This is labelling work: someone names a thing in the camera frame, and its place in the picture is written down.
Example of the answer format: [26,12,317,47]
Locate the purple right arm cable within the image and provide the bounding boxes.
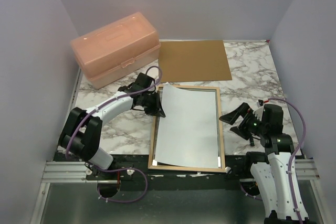
[243,97,308,222]

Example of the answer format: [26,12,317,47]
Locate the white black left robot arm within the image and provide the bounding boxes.
[58,73,166,179]

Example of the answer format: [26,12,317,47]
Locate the pink plastic storage box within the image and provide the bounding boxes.
[70,12,161,89]

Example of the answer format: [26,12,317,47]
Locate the brown backing board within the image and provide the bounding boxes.
[158,40,232,82]

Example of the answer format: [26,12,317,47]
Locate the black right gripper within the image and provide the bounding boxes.
[220,102,268,140]

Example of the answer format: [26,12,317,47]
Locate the photo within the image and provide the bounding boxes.
[152,82,222,168]

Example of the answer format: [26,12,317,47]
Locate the green black screwdriver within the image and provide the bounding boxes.
[249,136,255,146]

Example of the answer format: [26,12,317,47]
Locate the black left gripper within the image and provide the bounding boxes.
[141,91,166,118]

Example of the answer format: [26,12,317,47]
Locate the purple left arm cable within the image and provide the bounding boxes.
[65,66,163,204]

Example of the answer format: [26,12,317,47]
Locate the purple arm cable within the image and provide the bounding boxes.
[243,97,308,222]
[65,66,163,204]

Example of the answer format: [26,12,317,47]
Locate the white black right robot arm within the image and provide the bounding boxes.
[219,100,311,223]

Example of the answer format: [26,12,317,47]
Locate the aluminium front rail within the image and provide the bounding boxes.
[41,155,320,184]

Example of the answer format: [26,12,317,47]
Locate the blue wooden picture frame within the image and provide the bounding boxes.
[148,84,227,174]

